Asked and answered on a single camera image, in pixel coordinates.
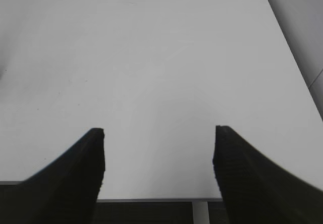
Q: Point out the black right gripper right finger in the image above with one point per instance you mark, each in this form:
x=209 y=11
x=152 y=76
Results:
x=255 y=189

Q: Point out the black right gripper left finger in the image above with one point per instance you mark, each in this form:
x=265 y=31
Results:
x=65 y=191

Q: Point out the white table leg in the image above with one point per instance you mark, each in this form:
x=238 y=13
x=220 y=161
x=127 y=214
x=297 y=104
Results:
x=200 y=212

